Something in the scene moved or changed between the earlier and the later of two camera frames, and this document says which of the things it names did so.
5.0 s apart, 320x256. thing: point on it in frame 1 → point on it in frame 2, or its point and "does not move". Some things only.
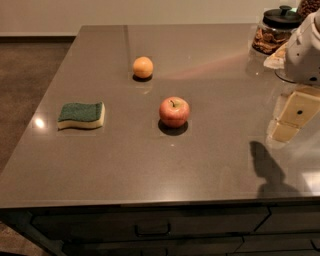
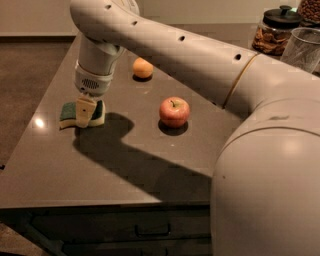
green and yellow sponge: x=80 y=115 does not move
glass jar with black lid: x=278 y=25 does not move
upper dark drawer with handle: x=145 y=223 does not move
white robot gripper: x=304 y=56 → x=92 y=81
